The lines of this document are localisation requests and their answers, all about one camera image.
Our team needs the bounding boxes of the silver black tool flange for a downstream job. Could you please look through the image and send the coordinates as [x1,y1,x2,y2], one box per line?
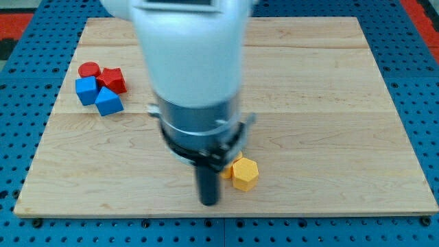
[147,94,256,172]

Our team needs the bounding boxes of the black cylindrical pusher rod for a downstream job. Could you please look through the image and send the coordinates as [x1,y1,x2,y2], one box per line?
[195,166,220,206]

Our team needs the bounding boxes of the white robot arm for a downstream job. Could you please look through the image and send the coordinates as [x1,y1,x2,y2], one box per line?
[103,0,256,206]

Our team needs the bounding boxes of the yellow block behind hexagon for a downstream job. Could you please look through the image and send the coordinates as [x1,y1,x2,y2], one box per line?
[219,151,243,179]

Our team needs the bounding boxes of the blue triangular block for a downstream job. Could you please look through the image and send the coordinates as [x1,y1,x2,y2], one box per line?
[95,86,124,116]

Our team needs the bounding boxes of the red angular block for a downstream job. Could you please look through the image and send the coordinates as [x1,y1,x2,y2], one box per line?
[96,68,128,94]

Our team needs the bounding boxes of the wooden board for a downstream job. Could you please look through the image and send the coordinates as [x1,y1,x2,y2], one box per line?
[14,17,438,219]

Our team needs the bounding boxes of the blue cube block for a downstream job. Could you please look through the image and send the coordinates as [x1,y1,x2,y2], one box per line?
[75,76,99,106]

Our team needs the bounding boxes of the red cylinder block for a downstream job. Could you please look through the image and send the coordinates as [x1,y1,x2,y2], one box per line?
[78,62,102,78]

